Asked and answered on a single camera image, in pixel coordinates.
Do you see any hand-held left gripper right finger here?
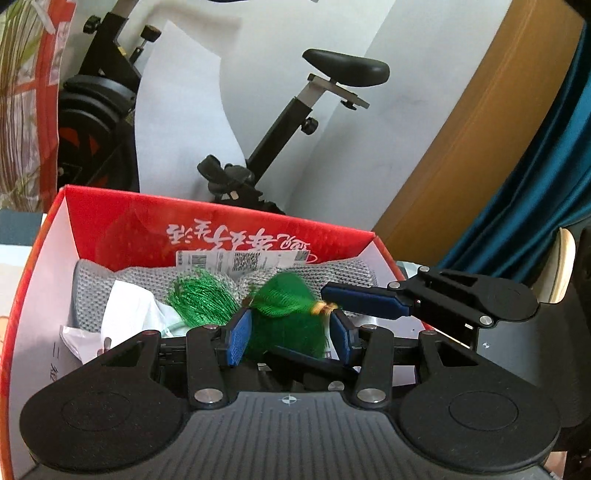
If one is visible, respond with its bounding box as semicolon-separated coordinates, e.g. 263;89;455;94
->
329;308;497;411

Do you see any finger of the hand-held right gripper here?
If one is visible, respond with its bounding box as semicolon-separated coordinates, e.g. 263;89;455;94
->
270;344;363;392
321;267;498;328

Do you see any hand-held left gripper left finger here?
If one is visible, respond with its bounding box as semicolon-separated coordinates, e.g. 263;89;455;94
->
83;308;254;411

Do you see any white plastic packet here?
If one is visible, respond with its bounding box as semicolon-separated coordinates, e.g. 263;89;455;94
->
59;281;186;366

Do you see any grey knit sock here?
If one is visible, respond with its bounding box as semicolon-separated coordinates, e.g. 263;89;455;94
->
71;257;384;335

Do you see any red cardboard box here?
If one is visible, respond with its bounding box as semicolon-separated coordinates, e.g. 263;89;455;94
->
0;185;432;480

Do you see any beige padded chair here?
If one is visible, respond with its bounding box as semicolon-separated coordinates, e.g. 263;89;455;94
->
531;226;578;306

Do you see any teal curtain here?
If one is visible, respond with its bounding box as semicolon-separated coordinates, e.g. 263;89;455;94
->
445;41;591;288

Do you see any black exercise bike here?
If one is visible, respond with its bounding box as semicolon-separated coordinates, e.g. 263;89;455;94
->
58;0;391;217

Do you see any wooden door panel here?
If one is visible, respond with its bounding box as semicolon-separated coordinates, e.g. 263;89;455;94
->
372;0;585;265

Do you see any white board sheet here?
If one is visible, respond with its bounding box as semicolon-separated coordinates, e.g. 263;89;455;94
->
135;21;251;195

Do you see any red plant printed wall cloth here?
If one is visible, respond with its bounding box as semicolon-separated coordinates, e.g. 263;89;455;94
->
0;0;78;214

